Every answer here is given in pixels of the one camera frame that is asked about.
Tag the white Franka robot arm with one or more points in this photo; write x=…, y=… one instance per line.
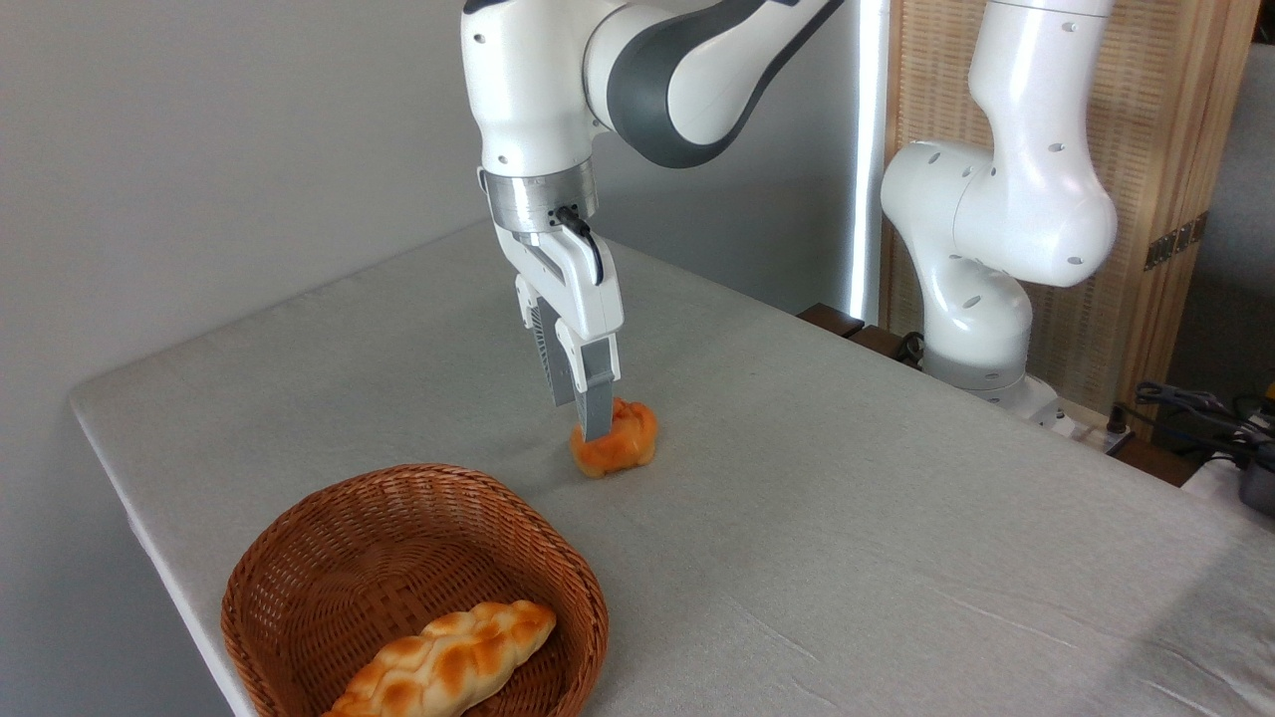
x=528, y=80

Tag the white vertical light strip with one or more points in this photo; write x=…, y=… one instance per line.
x=869, y=149

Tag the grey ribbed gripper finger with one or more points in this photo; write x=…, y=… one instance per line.
x=596, y=398
x=548, y=349

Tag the brown wicker basket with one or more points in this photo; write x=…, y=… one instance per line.
x=398, y=508

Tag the long braided bread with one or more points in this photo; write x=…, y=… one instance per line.
x=448, y=662

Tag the round orange bread roll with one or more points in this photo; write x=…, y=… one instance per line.
x=630, y=443

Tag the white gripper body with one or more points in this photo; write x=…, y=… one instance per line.
x=583, y=294

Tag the dark brown wooden block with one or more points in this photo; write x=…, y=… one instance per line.
x=832, y=319
x=882, y=344

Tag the grey box device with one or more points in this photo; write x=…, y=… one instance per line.
x=1259, y=488

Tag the grey tablecloth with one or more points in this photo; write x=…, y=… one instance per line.
x=847, y=518

